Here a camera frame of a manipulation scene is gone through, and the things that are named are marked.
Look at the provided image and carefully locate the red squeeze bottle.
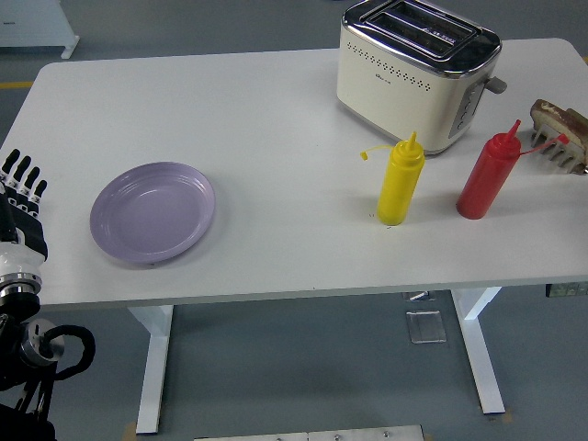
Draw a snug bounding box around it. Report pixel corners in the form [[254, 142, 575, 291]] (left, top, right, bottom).
[[456, 119, 571, 221]]

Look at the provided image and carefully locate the cream and chrome toaster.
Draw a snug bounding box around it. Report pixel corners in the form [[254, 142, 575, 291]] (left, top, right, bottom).
[[335, 0, 509, 156]]

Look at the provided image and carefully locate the clear plastic floor plate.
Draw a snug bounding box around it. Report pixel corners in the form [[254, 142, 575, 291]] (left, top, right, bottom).
[[405, 310, 447, 345]]

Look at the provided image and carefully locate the white cabinet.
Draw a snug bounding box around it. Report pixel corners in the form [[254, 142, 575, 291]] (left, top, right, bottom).
[[0, 0, 81, 60]]

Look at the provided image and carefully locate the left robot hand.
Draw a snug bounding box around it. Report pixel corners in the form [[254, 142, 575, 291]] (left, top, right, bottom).
[[0, 147, 50, 280]]

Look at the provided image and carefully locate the white table leg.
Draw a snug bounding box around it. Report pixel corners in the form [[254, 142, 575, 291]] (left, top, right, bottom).
[[127, 303, 175, 435], [449, 287, 507, 415]]

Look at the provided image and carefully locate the yellow squeeze bottle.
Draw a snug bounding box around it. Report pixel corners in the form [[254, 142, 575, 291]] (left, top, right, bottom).
[[359, 130, 426, 227]]

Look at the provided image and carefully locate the bread slice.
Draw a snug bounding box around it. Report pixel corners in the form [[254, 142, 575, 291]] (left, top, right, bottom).
[[530, 98, 588, 144]]

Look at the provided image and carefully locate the purple plate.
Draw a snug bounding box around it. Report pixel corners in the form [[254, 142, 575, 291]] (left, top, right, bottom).
[[89, 161, 217, 266]]

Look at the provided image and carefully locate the table control panel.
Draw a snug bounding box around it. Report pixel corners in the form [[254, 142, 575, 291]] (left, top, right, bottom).
[[545, 282, 588, 299]]

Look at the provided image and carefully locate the metal toast rack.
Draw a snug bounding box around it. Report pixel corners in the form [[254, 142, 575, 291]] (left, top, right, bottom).
[[531, 121, 588, 176]]

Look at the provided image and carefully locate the grey metal base plate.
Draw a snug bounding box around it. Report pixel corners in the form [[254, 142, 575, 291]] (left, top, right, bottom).
[[193, 424, 426, 441]]

